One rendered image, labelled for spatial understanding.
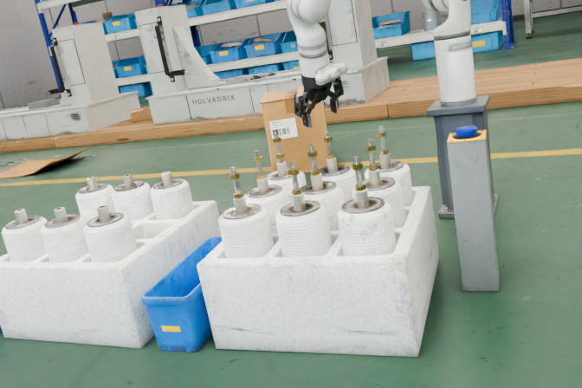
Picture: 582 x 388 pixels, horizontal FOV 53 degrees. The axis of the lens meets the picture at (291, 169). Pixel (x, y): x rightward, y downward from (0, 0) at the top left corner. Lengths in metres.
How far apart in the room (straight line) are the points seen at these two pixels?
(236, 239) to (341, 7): 2.30
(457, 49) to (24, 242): 1.12
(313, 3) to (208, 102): 2.33
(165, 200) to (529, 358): 0.85
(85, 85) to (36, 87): 4.57
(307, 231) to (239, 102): 2.52
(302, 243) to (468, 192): 0.34
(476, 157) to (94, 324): 0.84
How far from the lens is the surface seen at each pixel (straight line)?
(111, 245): 1.24
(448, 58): 1.54
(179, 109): 3.73
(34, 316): 1.42
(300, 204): 1.05
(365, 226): 0.99
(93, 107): 4.25
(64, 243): 1.32
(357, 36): 3.23
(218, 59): 6.61
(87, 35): 4.34
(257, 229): 1.08
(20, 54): 8.72
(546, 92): 2.98
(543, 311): 1.18
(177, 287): 1.28
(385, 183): 1.13
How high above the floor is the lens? 0.58
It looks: 14 degrees down
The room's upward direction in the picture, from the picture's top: 10 degrees counter-clockwise
